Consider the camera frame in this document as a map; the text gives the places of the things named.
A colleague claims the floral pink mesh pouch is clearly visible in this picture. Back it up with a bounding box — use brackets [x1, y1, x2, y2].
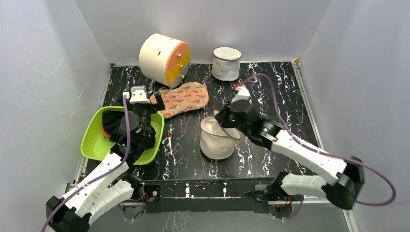
[158, 82, 209, 118]

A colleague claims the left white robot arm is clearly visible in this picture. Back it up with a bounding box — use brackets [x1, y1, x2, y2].
[44, 90, 165, 232]

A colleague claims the black clothing in basin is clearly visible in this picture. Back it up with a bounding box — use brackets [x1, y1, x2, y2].
[102, 110, 157, 151]

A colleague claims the white mesh cylinder basket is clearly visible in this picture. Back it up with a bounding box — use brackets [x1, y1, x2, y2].
[211, 47, 242, 81]

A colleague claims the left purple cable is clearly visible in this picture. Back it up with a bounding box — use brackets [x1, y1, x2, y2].
[41, 93, 132, 232]

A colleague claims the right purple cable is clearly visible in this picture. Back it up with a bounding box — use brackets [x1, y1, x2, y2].
[235, 72, 397, 206]

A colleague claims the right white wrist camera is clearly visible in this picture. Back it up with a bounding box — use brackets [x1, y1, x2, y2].
[230, 85, 250, 103]

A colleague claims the red white marker pen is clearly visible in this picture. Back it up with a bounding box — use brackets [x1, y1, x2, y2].
[167, 130, 174, 158]

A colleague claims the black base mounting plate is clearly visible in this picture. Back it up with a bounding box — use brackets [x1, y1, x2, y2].
[114, 177, 305, 215]

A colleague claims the green plastic basin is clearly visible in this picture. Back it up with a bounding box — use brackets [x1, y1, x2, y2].
[80, 106, 164, 166]

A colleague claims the purple cable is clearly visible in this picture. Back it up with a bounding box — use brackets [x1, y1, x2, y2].
[41, 93, 132, 232]
[235, 72, 397, 206]

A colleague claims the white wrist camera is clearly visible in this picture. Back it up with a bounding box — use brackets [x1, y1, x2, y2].
[230, 85, 250, 103]
[129, 86, 151, 105]

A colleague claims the orange cloth in basin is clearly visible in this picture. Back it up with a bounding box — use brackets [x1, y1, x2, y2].
[101, 123, 111, 138]

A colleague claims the round cream drawer box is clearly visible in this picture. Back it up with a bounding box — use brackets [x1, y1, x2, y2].
[139, 33, 191, 88]

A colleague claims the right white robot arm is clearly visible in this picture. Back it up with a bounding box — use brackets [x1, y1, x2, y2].
[215, 100, 364, 210]

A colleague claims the round white mesh laundry bag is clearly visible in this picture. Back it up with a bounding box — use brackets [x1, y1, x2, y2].
[200, 110, 241, 160]

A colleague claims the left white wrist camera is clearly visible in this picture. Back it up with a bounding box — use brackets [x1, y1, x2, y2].
[129, 86, 151, 105]

